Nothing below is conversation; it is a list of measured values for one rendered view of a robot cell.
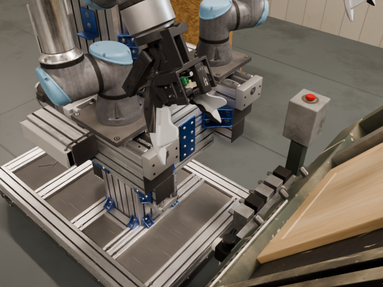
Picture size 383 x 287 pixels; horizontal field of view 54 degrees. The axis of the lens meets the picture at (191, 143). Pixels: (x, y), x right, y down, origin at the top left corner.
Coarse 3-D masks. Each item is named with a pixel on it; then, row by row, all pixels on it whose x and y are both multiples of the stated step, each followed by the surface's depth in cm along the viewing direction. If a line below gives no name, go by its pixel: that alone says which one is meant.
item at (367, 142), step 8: (368, 136) 114; (376, 136) 110; (352, 144) 121; (360, 144) 115; (368, 144) 113; (376, 144) 111; (344, 152) 120; (352, 152) 118; (360, 152) 116; (336, 160) 124; (344, 160) 122
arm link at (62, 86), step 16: (32, 0) 89; (48, 0) 90; (32, 16) 92; (48, 16) 91; (64, 16) 94; (48, 32) 93; (64, 32) 95; (48, 48) 96; (64, 48) 96; (48, 64) 96; (64, 64) 97; (80, 64) 100; (48, 80) 97; (64, 80) 99; (80, 80) 101; (96, 80) 104; (48, 96) 104; (64, 96) 100; (80, 96) 104
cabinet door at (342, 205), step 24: (336, 168) 118; (360, 168) 101; (312, 192) 113; (336, 192) 97; (360, 192) 84; (312, 216) 94; (336, 216) 82; (360, 216) 72; (288, 240) 90; (312, 240) 80; (336, 240) 75
